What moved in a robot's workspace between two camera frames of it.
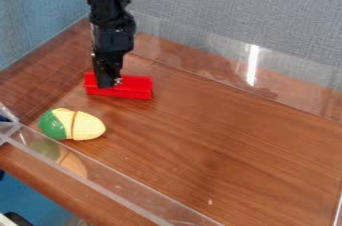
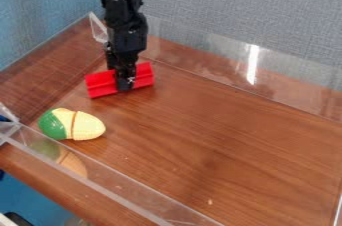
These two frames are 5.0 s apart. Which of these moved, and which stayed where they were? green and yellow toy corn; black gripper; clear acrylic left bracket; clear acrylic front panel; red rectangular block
Moved: red rectangular block; black gripper
Stayed: green and yellow toy corn; clear acrylic front panel; clear acrylic left bracket
